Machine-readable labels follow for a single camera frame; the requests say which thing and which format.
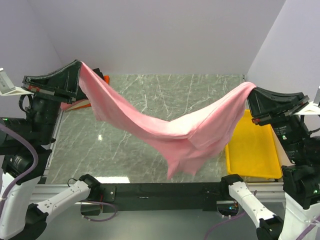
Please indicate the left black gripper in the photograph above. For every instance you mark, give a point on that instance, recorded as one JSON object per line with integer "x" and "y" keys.
{"x": 65, "y": 79}

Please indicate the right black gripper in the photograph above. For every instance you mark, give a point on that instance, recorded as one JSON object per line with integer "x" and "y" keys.
{"x": 264, "y": 103}

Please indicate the pink t shirt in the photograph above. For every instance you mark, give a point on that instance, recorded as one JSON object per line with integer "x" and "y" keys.
{"x": 186, "y": 142}

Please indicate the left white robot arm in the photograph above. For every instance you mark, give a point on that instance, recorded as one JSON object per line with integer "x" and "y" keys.
{"x": 23, "y": 144}

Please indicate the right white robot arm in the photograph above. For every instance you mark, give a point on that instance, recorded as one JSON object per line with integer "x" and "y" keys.
{"x": 301, "y": 185}

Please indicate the cream folded t shirt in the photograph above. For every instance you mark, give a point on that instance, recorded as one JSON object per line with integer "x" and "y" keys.
{"x": 85, "y": 103}

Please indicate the black folded t shirt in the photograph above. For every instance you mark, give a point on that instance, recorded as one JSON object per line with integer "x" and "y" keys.
{"x": 99, "y": 73}

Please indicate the orange folded t shirt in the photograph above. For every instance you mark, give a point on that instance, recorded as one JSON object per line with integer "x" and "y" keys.
{"x": 106, "y": 79}

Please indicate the yellow plastic tray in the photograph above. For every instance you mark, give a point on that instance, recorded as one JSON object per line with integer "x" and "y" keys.
{"x": 251, "y": 151}

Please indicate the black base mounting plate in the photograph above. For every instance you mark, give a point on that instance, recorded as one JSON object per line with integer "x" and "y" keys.
{"x": 161, "y": 196}

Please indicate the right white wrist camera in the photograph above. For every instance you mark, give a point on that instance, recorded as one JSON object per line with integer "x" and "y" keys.
{"x": 312, "y": 108}

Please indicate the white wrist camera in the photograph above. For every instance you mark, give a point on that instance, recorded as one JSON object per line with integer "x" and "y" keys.
{"x": 7, "y": 88}
{"x": 312, "y": 108}

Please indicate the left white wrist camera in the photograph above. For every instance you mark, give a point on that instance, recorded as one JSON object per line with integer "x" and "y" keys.
{"x": 7, "y": 88}

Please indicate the aluminium frame rail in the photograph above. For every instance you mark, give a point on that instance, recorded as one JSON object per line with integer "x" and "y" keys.
{"x": 267, "y": 192}

